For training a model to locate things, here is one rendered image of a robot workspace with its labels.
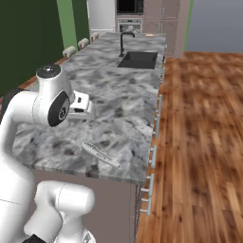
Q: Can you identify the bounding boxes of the black tap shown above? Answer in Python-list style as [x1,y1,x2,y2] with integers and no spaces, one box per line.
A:
[118,30,137,58]

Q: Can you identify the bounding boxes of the black microwave oven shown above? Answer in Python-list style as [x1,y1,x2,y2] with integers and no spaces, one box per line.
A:
[116,0,145,15]

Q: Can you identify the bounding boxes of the silver cabinet handle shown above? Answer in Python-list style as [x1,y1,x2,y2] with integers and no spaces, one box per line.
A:
[156,93,163,115]
[148,144,159,170]
[139,195,154,217]
[152,114,161,140]
[140,173,156,196]
[159,64,166,86]

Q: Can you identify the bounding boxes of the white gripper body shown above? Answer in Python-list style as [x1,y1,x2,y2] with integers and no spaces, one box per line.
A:
[66,100,94,122]

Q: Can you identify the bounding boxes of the taupe tall cupboards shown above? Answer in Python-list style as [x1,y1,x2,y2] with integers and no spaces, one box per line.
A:
[142,0,192,60]

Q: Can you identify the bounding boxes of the silver oven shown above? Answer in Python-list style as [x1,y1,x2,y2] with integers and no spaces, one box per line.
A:
[116,16,144,34]

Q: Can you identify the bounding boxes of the white fridge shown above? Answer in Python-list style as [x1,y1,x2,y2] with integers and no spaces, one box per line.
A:
[86,0,118,33]

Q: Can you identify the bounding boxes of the black sink basin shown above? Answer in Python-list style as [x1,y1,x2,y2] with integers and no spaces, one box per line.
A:
[116,51,159,70]

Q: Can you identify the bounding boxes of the white padded stool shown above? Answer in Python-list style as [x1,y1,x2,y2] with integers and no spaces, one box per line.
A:
[77,37,91,49]
[62,46,78,59]
[89,31,101,42]

